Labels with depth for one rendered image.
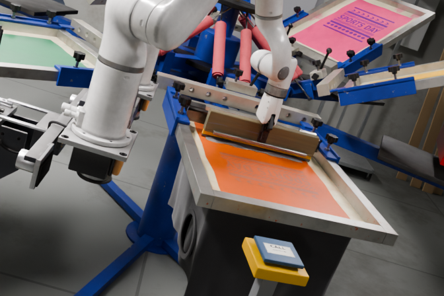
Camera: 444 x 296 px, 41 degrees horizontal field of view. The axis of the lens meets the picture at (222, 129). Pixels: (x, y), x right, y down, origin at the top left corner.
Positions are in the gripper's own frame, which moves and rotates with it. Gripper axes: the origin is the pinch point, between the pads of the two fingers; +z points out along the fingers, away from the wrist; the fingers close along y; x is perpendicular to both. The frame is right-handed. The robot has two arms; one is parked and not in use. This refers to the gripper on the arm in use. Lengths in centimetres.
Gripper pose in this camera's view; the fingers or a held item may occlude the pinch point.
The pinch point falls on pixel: (261, 135)
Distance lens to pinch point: 202.9
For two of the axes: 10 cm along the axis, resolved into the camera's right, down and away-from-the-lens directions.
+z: -2.8, 9.0, 3.3
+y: 1.8, 3.8, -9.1
